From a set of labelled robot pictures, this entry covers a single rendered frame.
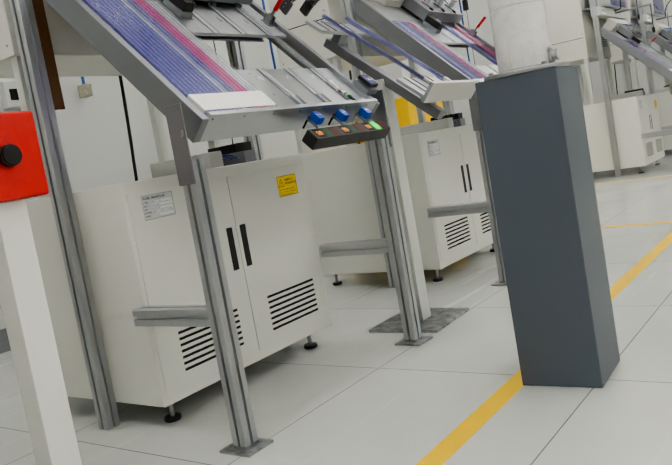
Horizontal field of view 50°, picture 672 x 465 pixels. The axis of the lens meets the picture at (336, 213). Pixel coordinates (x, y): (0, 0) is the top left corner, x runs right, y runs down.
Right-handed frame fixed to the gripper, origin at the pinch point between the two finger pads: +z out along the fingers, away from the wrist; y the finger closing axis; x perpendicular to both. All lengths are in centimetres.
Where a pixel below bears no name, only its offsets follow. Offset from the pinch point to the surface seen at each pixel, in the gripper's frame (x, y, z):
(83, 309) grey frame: 37, 64, 69
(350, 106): 34.9, 4.9, 4.0
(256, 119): 35, 42, 5
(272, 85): 22.6, 24.1, 7.1
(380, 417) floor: 104, 41, 31
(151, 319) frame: 55, 64, 49
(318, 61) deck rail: 11.6, -8.0, 9.1
